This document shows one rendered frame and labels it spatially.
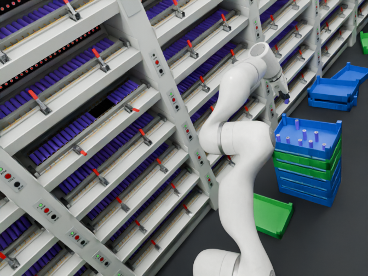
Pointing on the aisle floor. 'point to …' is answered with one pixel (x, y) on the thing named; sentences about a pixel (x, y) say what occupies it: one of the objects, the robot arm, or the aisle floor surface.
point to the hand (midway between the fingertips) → (285, 93)
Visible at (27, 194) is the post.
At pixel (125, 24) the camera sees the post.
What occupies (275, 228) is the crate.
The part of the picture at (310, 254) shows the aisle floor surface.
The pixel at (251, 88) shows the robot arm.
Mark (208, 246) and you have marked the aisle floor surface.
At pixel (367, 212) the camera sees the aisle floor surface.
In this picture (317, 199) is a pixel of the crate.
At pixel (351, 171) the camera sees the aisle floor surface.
